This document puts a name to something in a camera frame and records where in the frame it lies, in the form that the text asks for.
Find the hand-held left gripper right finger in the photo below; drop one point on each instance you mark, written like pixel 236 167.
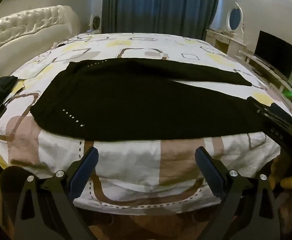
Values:
pixel 211 172

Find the white tufted headboard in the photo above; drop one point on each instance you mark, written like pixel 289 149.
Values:
pixel 28 27

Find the white dressing table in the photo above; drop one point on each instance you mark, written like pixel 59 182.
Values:
pixel 226 41

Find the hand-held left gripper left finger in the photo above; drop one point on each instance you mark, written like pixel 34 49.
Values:
pixel 84 172

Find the black television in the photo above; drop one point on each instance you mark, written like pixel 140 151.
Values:
pixel 276 52

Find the blue curtains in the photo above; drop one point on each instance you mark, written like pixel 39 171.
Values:
pixel 158 7

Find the black pants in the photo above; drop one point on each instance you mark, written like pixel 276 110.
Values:
pixel 136 100

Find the white oval mirror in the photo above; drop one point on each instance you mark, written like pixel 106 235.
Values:
pixel 236 18

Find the bed with patterned sheet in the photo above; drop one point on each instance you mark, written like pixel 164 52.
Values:
pixel 126 167

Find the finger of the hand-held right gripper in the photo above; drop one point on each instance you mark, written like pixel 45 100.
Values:
pixel 283 115
pixel 258 107

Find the white television stand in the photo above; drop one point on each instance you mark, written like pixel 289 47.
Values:
pixel 268 72

